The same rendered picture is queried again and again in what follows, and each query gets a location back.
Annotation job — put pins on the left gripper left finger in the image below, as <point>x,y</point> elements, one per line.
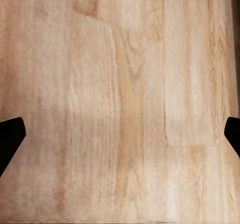
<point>12,133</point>

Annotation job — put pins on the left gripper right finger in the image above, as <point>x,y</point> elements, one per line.
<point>232,133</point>

